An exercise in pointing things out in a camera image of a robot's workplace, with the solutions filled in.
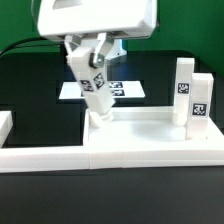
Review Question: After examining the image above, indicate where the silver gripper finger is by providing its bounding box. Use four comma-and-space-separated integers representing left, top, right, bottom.
64, 35, 82, 55
89, 33, 115, 69

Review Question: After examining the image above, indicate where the white desk top tray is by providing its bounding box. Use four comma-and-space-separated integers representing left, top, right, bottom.
83, 106, 224, 147

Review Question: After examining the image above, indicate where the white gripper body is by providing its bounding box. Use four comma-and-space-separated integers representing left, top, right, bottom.
37, 0, 157, 40

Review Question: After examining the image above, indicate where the black cable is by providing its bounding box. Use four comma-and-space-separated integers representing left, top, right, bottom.
0, 37, 64, 56

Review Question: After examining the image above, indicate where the white U-shaped fence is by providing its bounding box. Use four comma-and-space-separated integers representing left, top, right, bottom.
0, 111, 224, 173

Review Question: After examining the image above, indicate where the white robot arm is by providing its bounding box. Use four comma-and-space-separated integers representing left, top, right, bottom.
37, 0, 158, 67

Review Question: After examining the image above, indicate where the fiducial marker plate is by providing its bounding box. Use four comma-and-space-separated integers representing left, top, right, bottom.
59, 81, 145, 100

